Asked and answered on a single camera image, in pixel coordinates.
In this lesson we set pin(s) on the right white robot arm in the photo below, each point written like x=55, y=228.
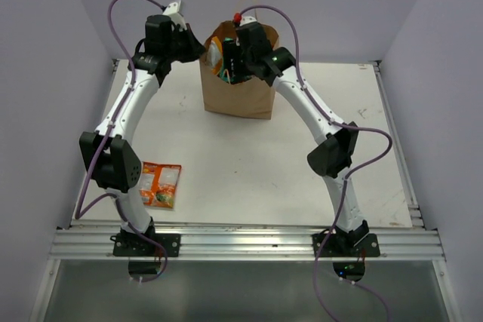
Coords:
x=332, y=157

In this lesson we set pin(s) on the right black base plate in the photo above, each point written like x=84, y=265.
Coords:
x=338, y=247

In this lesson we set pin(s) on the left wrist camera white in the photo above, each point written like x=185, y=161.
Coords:
x=173, y=11

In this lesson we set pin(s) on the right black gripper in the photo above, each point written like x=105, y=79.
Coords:
x=230, y=50

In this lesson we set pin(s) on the yellow Kettle chips bag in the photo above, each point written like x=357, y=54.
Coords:
x=214, y=57

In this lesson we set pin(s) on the brown paper bag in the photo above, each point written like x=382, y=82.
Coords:
x=252, y=98

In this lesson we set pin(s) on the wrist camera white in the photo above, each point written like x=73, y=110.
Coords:
x=173, y=11
x=241, y=18

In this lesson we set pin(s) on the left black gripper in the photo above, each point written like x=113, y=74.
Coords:
x=195, y=49

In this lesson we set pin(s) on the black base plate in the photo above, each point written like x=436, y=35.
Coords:
x=151, y=244
x=338, y=247

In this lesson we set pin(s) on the aluminium front rail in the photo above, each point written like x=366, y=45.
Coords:
x=95, y=241

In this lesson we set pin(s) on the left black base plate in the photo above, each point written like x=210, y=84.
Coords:
x=151, y=244

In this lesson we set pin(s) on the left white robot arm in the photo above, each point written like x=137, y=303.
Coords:
x=107, y=152

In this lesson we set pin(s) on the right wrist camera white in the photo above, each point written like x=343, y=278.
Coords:
x=241, y=18

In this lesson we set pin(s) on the orange small snack bag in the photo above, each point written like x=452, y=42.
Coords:
x=158, y=184

